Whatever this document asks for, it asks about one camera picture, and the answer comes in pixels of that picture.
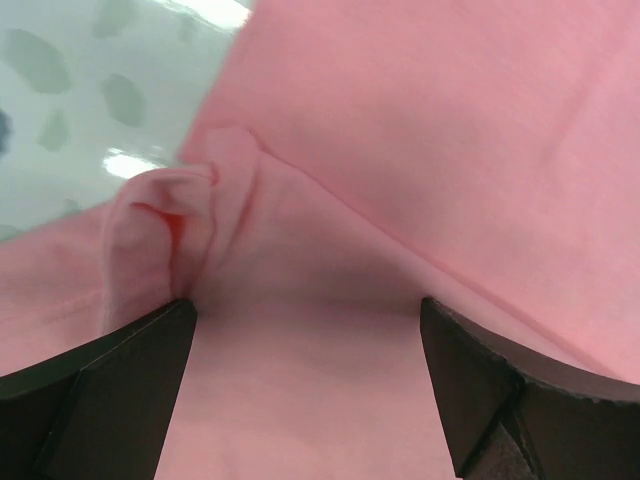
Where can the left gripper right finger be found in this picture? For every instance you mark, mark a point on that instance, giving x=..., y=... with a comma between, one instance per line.
x=509, y=412

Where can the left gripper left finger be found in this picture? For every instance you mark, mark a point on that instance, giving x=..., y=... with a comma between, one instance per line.
x=101, y=410

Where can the pink t shirt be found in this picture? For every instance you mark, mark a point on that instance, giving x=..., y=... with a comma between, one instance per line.
x=353, y=158

